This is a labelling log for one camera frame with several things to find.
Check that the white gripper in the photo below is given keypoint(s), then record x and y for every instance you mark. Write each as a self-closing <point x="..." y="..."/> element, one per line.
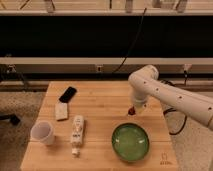
<point x="139" y="103"/>

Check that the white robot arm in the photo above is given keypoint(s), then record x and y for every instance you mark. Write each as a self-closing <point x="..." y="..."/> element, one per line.
<point x="144" y="83"/>

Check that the wooden table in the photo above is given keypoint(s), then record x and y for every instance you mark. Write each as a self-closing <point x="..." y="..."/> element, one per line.
<point x="104" y="105"/>

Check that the white tube bottle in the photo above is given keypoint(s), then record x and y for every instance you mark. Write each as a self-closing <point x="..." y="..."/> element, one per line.
<point x="76" y="138"/>

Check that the black phone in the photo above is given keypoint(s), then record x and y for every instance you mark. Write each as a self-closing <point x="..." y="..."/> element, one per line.
<point x="67" y="95"/>

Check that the white sponge block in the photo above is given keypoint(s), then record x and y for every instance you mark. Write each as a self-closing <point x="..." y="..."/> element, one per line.
<point x="61" y="111"/>

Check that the white paper cup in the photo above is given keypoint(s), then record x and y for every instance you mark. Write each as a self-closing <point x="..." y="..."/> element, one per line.
<point x="43" y="132"/>

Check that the black chair base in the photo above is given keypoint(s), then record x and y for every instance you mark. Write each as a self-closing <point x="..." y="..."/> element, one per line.
<point x="12" y="118"/>

